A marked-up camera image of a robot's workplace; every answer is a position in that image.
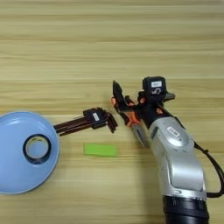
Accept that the black hex key set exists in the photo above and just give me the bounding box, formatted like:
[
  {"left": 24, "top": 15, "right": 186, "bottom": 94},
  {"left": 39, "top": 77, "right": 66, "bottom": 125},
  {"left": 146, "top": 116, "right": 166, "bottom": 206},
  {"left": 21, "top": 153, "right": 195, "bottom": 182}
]
[{"left": 52, "top": 107, "right": 119, "bottom": 137}]

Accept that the black tape roll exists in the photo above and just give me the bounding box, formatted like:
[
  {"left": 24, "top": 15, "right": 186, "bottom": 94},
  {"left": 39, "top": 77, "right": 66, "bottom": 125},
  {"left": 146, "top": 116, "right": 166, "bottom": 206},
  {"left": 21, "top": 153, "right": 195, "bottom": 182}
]
[{"left": 22, "top": 133, "right": 53, "bottom": 165}]

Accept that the black box with white label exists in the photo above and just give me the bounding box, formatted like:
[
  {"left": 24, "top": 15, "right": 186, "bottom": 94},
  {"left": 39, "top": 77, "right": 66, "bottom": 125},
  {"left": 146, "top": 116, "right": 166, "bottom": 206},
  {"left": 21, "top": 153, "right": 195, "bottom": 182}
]
[{"left": 142, "top": 75, "right": 168, "bottom": 102}]

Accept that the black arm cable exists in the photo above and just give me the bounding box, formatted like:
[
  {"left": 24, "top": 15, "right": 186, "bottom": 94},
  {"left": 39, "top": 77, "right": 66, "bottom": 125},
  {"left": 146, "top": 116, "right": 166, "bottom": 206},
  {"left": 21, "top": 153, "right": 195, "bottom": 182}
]
[{"left": 192, "top": 142, "right": 224, "bottom": 199}]

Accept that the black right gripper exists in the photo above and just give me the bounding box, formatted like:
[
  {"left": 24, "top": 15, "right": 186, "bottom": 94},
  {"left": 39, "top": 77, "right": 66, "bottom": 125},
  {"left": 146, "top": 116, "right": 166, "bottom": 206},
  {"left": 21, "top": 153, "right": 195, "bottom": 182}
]
[{"left": 112, "top": 80, "right": 177, "bottom": 130}]

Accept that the blue round plate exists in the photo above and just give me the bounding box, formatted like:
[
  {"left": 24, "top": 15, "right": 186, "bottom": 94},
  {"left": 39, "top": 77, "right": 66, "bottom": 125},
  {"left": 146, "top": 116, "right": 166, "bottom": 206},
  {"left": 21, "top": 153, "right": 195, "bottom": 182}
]
[{"left": 0, "top": 110, "right": 60, "bottom": 195}]

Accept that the green rectangular block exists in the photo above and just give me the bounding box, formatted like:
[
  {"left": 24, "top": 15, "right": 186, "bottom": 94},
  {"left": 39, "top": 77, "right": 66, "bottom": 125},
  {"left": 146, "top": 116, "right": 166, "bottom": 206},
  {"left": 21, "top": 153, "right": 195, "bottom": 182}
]
[{"left": 83, "top": 142, "right": 119, "bottom": 158}]

